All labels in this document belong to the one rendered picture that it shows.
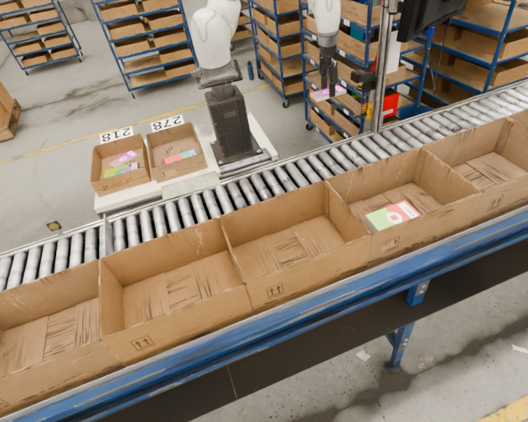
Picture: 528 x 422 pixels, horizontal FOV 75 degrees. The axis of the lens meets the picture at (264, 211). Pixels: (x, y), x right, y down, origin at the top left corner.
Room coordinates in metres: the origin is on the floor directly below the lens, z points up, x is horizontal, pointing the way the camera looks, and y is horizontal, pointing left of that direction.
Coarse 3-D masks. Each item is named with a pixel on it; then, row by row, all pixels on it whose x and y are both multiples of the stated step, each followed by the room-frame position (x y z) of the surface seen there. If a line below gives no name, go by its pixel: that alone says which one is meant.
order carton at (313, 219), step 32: (288, 192) 0.89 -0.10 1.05; (320, 192) 0.91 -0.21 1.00; (224, 224) 0.83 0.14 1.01; (256, 224) 0.86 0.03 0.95; (288, 224) 0.88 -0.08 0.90; (320, 224) 0.86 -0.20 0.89; (352, 224) 0.73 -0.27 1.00; (256, 256) 0.77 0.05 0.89; (288, 256) 0.74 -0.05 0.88; (320, 256) 0.60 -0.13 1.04; (352, 256) 0.62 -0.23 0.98; (256, 288) 0.56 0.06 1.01; (288, 288) 0.57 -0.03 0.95; (320, 288) 0.60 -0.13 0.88
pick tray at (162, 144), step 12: (156, 132) 1.88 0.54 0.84; (168, 132) 1.90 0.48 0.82; (180, 132) 1.91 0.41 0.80; (192, 132) 1.92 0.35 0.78; (156, 144) 1.88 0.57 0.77; (168, 144) 1.87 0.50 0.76; (180, 144) 1.84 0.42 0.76; (192, 144) 1.82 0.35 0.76; (156, 156) 1.76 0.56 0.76; (168, 156) 1.74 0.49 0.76; (192, 156) 1.55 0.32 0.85; (156, 168) 1.51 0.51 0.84; (168, 168) 1.52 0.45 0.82; (180, 168) 1.53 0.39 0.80; (192, 168) 1.54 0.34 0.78; (204, 168) 1.55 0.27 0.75
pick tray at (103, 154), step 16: (112, 144) 1.87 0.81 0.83; (128, 144) 1.88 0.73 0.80; (144, 144) 1.86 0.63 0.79; (96, 160) 1.76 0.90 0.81; (112, 160) 1.81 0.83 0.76; (144, 160) 1.62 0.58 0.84; (96, 176) 1.62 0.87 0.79; (112, 176) 1.50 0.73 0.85; (128, 176) 1.51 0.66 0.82; (144, 176) 1.53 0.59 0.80; (96, 192) 1.48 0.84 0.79; (112, 192) 1.49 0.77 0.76
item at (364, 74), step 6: (354, 72) 1.65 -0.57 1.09; (360, 72) 1.63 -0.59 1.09; (366, 72) 1.63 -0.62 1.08; (372, 72) 1.63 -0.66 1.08; (354, 78) 1.63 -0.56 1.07; (360, 78) 1.61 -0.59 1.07; (366, 78) 1.62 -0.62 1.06; (372, 78) 1.63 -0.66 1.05; (360, 84) 1.64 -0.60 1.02; (366, 84) 1.64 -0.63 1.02
